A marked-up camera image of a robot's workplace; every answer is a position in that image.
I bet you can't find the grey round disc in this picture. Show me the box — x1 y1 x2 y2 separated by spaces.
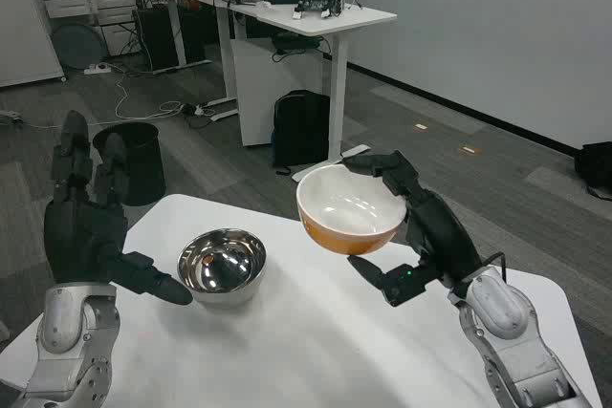
51 23 105 71

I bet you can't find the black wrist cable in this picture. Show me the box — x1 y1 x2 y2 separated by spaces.
480 250 509 282

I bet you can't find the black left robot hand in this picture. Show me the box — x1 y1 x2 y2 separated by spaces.
43 110 194 306

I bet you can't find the black under-desk cable tray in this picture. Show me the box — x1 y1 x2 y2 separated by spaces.
271 32 322 56

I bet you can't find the white standing desk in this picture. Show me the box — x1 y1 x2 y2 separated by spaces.
164 0 399 183

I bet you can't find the white floor cable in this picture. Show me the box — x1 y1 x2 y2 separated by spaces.
107 63 216 121

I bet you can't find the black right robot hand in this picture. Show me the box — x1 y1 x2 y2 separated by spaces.
341 149 486 308

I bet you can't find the black backpack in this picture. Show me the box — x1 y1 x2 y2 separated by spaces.
271 89 332 176

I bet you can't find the black waste bin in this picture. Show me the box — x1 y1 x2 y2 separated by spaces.
92 121 166 207

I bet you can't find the white drawer cabinet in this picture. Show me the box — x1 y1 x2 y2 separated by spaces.
39 0 140 58

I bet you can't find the black bag by wall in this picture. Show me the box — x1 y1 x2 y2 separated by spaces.
573 140 612 201

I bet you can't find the shiny steel bowl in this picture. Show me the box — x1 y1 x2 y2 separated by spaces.
177 228 268 310

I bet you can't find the orange plastic bowl white inside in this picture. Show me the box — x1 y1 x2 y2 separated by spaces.
295 163 407 257

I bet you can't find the black computer tower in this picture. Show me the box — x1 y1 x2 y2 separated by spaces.
133 6 182 74

